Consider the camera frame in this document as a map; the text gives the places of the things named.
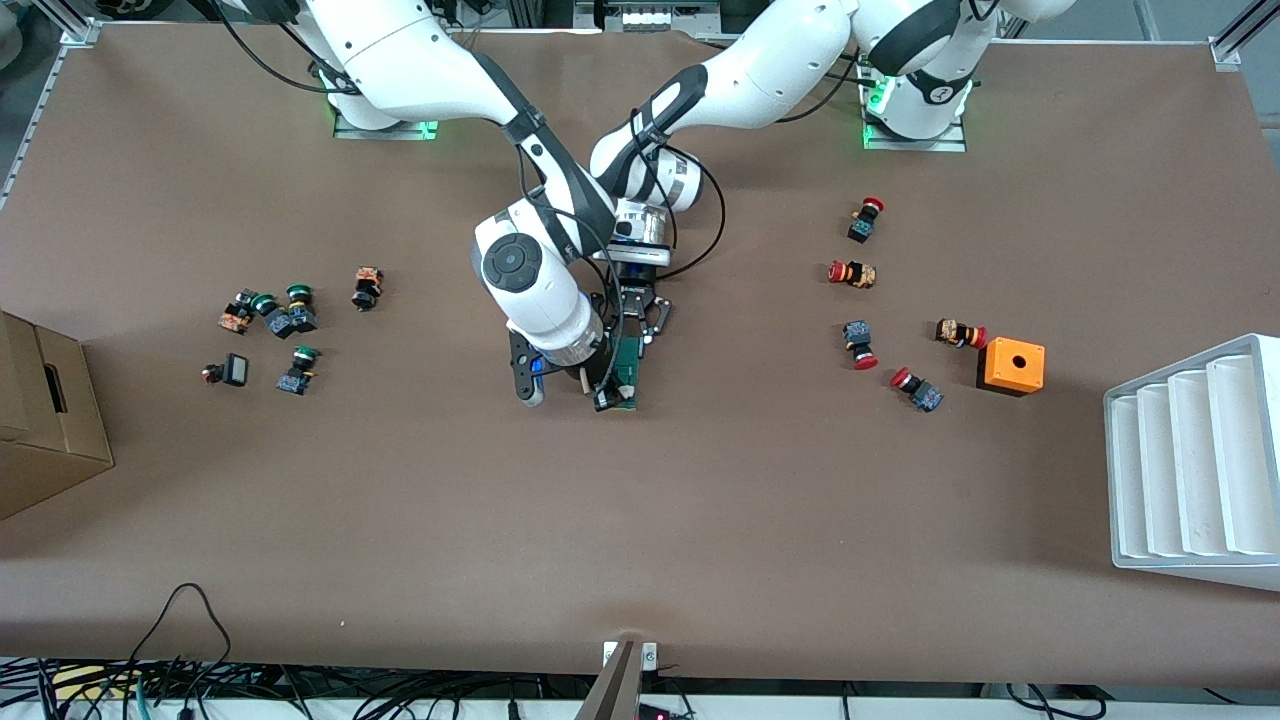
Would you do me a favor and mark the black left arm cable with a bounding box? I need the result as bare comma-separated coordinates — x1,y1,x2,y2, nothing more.
628,105,727,281

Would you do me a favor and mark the black cable bundle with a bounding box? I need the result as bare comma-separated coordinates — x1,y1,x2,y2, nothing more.
0,655,601,720

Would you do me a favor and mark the orange button enclosure box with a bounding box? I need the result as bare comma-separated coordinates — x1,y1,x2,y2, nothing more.
975,337,1047,398

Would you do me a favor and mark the red emergency button black block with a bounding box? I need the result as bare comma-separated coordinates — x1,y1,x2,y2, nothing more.
847,196,886,244

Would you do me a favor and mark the black looped cable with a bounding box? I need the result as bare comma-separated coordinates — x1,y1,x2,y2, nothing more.
128,583,234,693

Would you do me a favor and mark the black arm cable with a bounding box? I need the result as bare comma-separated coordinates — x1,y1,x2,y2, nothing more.
628,105,727,281
210,0,629,341

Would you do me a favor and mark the brown cardboard box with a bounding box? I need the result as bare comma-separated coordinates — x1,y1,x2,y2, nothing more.
0,310,115,521

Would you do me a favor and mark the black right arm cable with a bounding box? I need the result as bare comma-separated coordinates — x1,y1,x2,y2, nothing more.
210,0,629,341

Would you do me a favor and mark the grey camera mounting bar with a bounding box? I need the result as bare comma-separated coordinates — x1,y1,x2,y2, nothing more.
574,640,647,720

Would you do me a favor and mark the green pushbutton blue block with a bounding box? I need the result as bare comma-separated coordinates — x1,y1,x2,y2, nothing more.
276,345,321,397
250,292,294,340

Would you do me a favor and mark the red emergency button blue block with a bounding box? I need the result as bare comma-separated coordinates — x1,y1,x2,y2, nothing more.
889,366,945,414
842,320,880,372

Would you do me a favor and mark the green load switch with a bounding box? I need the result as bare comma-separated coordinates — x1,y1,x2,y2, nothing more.
612,335,642,411

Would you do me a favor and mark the white power strip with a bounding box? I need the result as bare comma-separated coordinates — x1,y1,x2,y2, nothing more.
620,5,716,30

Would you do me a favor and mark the white slotted tray rack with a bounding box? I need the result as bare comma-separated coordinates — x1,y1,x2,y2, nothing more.
1103,333,1280,593

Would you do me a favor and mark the aluminium table edge profile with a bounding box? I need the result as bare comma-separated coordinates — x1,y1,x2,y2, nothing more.
0,20,101,211

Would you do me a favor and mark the aluminium arm base plate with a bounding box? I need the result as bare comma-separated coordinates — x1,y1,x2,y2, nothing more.
860,40,969,153
333,100,443,141

